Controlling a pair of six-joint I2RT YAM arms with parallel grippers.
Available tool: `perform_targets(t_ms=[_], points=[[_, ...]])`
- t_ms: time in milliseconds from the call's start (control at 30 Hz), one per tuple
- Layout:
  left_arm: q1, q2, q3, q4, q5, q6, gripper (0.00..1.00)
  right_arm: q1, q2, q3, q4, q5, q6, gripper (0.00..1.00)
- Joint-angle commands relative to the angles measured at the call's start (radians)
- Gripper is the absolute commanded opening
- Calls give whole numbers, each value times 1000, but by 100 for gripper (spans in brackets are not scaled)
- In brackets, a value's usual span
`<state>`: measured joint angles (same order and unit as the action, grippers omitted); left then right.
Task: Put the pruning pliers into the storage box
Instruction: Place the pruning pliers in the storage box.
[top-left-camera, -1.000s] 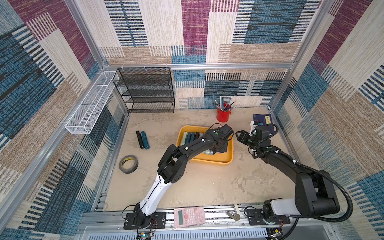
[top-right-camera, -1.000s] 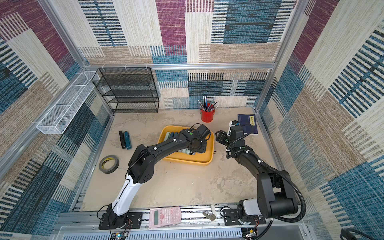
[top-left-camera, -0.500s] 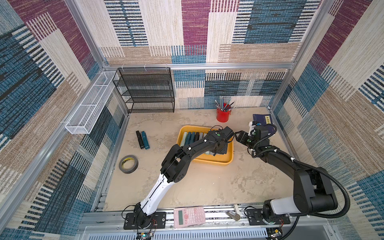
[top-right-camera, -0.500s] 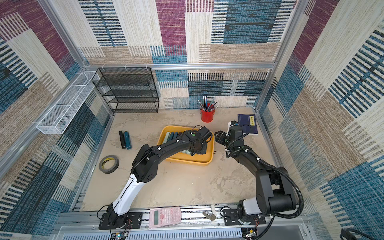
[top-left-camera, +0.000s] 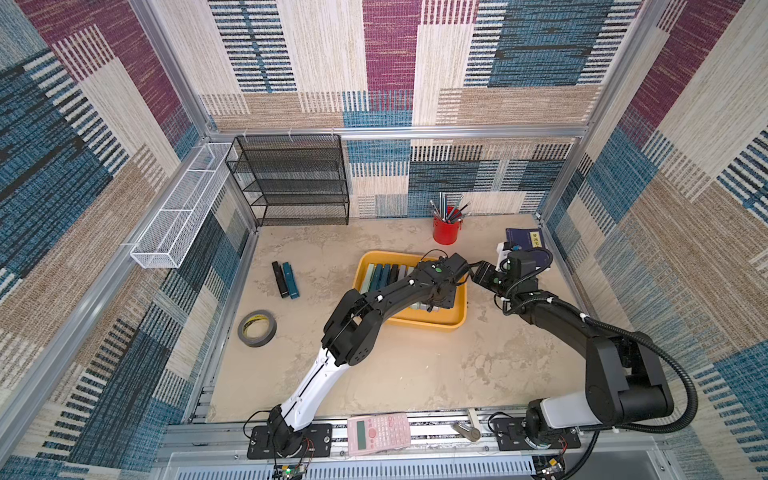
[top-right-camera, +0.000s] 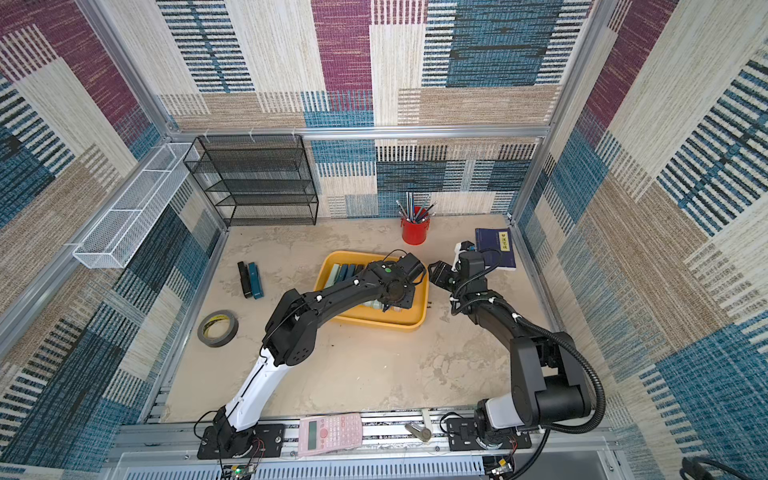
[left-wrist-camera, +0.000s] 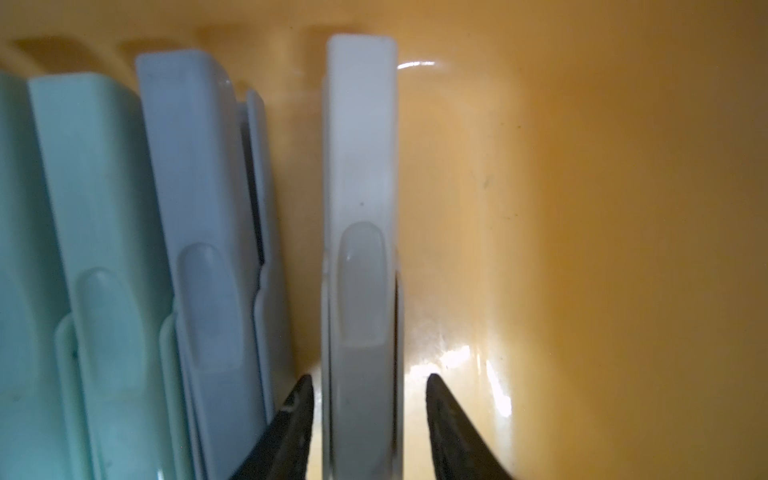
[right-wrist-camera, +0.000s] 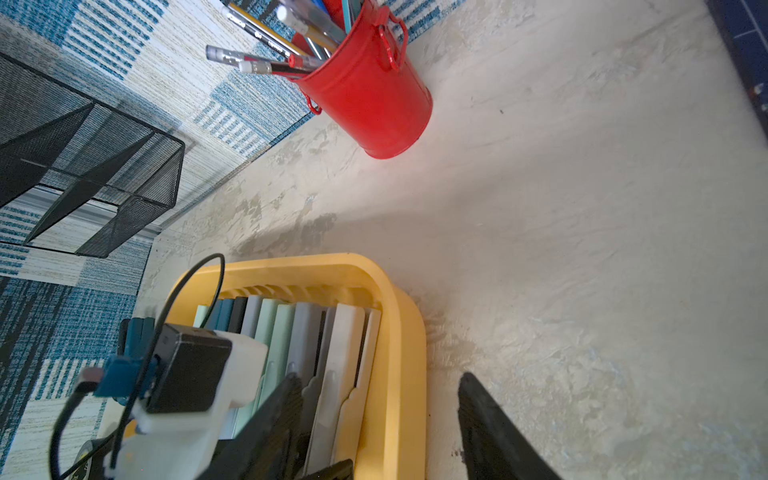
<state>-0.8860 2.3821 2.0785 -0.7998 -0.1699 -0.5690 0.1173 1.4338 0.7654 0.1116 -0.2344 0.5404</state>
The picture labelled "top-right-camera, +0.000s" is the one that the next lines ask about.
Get yellow plastic storage tray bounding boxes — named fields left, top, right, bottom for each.
left=313, top=250, right=431, bottom=332

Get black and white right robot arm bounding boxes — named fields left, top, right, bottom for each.
left=428, top=261, right=606, bottom=444

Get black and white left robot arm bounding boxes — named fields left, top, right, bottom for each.
left=198, top=254, right=426, bottom=459

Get teal left side pliers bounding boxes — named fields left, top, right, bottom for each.
left=248, top=262, right=264, bottom=299

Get red pen cup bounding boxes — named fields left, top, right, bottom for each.
left=401, top=216, right=430, bottom=246

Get dark blue book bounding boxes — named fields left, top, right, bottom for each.
left=475, top=228, right=516, bottom=271

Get pink calculator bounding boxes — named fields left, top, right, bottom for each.
left=298, top=413, right=363, bottom=457

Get tape roll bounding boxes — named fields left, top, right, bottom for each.
left=197, top=310, right=239, bottom=348

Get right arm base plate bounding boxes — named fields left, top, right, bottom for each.
left=440, top=412, right=532, bottom=451

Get black wire mesh shelf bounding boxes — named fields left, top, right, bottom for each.
left=183, top=134, right=319, bottom=228

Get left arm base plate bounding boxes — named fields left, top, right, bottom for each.
left=196, top=424, right=285, bottom=460

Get white wire mesh basket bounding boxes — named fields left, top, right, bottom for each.
left=73, top=143, right=191, bottom=269

